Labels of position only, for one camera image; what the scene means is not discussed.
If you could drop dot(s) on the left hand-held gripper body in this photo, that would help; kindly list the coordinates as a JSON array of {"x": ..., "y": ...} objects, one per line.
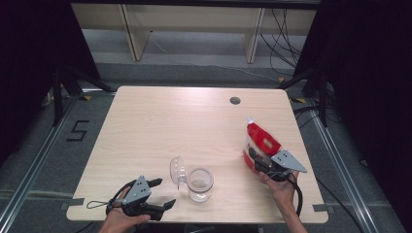
[{"x": 138, "y": 190}]

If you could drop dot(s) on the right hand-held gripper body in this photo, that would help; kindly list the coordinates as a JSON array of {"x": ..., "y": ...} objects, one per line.
[{"x": 288, "y": 160}]

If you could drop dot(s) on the red and white sugar bag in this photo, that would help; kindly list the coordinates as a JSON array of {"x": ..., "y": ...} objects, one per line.
[{"x": 262, "y": 139}]

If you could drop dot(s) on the clear glass jar with lid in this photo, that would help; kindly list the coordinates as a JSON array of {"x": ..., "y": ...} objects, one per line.
[{"x": 200, "y": 186}]

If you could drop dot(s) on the person's right hand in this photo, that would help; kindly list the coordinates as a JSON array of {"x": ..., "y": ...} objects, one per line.
[{"x": 283, "y": 191}]

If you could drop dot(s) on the person's left hand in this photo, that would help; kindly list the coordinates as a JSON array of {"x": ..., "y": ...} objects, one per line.
[{"x": 120, "y": 223}]

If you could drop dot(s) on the grey round table grommet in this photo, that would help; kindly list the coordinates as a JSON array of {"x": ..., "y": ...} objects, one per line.
[{"x": 235, "y": 100}]

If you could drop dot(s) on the grey tape strip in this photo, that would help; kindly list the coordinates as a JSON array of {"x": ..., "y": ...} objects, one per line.
[
  {"x": 76, "y": 202},
  {"x": 324, "y": 207}
]

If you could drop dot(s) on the yellow and black floor marker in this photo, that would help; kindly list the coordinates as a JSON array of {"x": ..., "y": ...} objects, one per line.
[
  {"x": 86, "y": 97},
  {"x": 299, "y": 100},
  {"x": 281, "y": 80}
]

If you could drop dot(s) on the black metal stand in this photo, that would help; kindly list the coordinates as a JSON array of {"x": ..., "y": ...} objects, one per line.
[
  {"x": 323, "y": 103},
  {"x": 58, "y": 97}
]

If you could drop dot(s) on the black curtain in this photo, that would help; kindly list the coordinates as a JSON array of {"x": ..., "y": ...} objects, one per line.
[
  {"x": 372, "y": 64},
  {"x": 26, "y": 48}
]

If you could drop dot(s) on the aluminium floor rail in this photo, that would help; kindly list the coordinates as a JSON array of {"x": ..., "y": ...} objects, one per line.
[
  {"x": 336, "y": 161},
  {"x": 35, "y": 161}
]

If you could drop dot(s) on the pale wooden desk frame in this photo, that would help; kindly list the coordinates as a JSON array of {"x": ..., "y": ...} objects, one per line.
[{"x": 194, "y": 16}]

